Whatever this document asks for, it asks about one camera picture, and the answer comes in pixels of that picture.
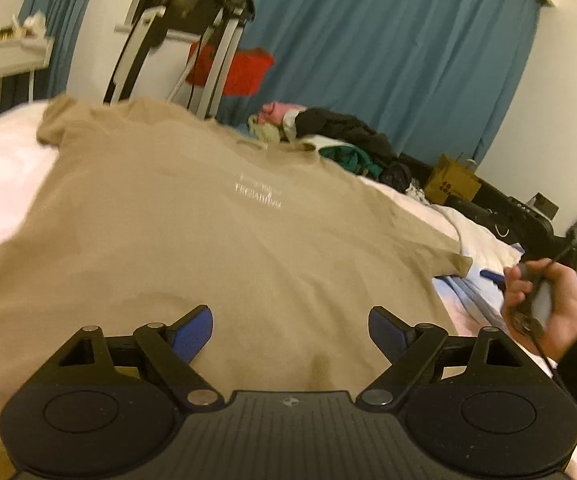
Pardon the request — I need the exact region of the white shelf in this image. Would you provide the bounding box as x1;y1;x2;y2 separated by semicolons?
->
0;34;55;88

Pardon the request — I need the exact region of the black garment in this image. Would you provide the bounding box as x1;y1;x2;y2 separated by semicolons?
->
293;108;422;193

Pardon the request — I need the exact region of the large blue curtain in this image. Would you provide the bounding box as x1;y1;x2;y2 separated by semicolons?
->
218;0;543;171

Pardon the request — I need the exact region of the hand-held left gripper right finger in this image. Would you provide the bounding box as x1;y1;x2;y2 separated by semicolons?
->
356;305;540;408

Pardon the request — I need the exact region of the pale green garment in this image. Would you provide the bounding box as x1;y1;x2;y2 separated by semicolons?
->
247;114;285;145

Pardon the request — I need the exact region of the brown cardboard box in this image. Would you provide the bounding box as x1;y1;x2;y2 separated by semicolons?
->
423;154;483;204

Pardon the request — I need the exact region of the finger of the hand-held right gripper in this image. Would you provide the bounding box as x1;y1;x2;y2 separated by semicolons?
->
480;268;509;292

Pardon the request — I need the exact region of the narrow blue curtain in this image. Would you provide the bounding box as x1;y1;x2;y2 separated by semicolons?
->
16;0;106;103

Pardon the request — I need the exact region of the small black box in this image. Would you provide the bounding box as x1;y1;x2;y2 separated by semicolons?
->
525;192;560;219

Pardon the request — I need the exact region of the small white ornament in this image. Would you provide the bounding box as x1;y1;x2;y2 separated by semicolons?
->
21;14;48;37

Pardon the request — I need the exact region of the pink garment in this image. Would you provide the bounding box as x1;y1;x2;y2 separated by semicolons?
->
261;101;308;128

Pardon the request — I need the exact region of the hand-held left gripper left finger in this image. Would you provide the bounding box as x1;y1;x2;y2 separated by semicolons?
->
43;304;225;408

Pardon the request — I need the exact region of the folded treadmill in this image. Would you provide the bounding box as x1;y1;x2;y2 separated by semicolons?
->
102;0;256;122

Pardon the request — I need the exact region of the person's right hand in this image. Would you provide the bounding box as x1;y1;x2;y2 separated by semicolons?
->
500;259;577;362

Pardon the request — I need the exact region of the red bag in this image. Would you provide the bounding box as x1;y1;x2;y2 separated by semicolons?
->
187;41;275;97

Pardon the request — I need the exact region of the beige t-shirt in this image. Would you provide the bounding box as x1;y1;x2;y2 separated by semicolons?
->
0;94;474;463

